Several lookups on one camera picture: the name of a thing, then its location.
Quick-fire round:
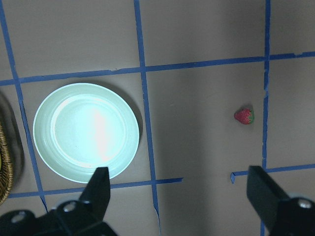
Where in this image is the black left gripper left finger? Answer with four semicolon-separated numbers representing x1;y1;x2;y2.
79;167;110;220

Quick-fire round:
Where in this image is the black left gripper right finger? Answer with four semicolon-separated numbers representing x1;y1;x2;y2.
247;166;292;231

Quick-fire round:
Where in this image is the light green plate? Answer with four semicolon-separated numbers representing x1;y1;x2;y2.
33;83;140;183

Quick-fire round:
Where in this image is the brown wicker basket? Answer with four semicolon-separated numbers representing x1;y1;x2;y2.
0;121;14;205

